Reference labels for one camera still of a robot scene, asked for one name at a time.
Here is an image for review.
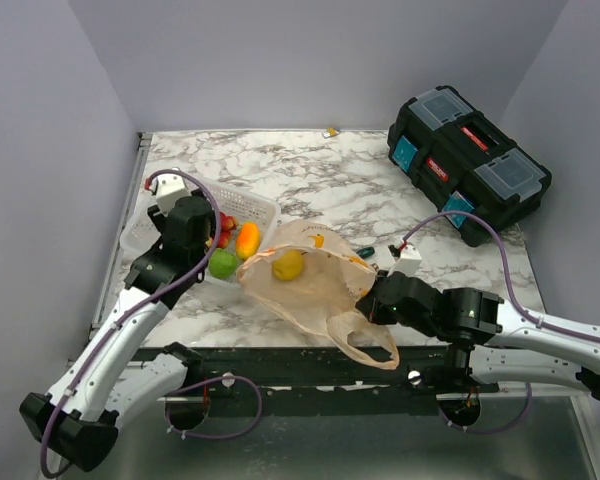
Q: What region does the green fake guava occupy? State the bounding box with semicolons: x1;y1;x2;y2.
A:
208;249;238;280

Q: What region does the orange fake mango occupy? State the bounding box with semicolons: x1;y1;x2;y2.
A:
235;222;261;260

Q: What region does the peach banana-print plastic bag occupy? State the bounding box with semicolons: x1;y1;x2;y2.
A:
236;220;400;370

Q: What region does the yellow fake fruit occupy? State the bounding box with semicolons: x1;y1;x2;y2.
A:
271;250;306;282

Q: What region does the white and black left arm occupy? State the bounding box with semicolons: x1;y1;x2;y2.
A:
19;192;220;479

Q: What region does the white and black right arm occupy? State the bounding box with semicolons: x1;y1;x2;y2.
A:
356;272;600;401

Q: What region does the red fake cherry bunch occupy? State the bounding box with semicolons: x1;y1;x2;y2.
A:
217;212;238;249

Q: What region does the white perforated plastic basket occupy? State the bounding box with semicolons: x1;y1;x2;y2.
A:
119;167;282;294

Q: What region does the black toolbox with blue latches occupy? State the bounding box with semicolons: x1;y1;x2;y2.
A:
387;85;552;247

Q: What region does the yellow hex key set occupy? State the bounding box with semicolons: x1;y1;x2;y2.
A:
322;128;340;138

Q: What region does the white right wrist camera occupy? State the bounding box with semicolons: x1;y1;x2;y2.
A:
388;242;422;277

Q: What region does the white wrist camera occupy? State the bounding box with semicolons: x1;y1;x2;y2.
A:
388;242;422;277
149;174;190;215

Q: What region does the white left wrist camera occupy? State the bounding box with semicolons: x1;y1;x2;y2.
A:
149;174;190;215

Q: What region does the green-handled screwdriver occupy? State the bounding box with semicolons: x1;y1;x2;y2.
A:
356;246;375;259

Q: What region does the black mounting rail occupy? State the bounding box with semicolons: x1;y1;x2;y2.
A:
134;343;498;418

